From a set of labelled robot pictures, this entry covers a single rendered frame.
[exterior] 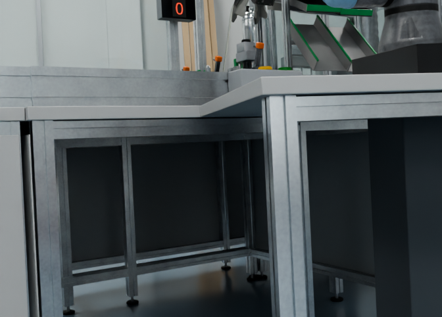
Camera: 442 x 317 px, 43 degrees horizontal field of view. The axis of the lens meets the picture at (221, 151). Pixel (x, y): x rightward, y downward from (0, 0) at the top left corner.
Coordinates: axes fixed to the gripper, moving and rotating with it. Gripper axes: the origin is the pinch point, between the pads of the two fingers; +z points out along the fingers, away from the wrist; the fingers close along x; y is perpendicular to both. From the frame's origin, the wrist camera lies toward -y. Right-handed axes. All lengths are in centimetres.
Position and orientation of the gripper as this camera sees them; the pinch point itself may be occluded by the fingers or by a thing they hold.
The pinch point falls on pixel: (244, 19)
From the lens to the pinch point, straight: 186.7
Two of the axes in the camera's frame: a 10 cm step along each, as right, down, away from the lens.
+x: 8.6, -0.4, 5.2
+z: -3.0, 7.7, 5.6
